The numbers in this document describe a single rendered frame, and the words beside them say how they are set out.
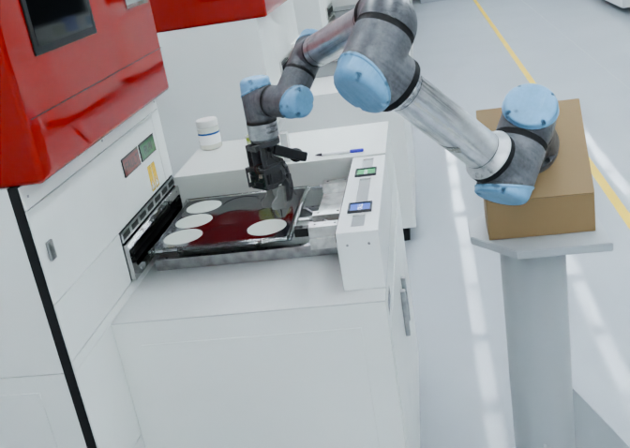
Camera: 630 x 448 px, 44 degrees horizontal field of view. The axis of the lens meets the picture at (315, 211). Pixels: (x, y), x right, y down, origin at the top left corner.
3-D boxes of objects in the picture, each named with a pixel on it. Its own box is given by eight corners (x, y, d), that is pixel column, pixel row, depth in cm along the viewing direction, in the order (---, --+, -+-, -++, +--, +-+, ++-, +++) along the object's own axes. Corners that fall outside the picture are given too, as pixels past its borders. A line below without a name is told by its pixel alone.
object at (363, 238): (344, 291, 173) (335, 233, 168) (359, 203, 224) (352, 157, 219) (385, 288, 171) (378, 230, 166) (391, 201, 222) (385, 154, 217)
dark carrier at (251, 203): (152, 251, 194) (151, 248, 194) (188, 202, 226) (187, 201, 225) (286, 237, 188) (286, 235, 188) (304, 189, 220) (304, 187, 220)
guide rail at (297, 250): (157, 271, 200) (154, 261, 199) (159, 267, 202) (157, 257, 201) (348, 252, 192) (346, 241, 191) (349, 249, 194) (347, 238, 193)
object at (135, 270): (130, 280, 190) (121, 246, 187) (179, 215, 231) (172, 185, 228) (137, 280, 190) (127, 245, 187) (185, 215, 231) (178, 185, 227)
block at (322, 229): (309, 238, 189) (307, 227, 188) (311, 232, 192) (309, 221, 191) (341, 234, 188) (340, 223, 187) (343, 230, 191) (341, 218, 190)
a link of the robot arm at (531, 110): (562, 112, 176) (568, 83, 163) (544, 165, 172) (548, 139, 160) (510, 98, 179) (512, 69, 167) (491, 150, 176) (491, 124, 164)
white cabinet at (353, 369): (187, 598, 204) (111, 325, 176) (254, 388, 293) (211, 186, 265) (432, 592, 193) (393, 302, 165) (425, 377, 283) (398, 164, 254)
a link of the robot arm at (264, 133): (262, 116, 194) (284, 118, 189) (265, 134, 196) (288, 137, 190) (240, 125, 189) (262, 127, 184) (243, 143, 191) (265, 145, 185)
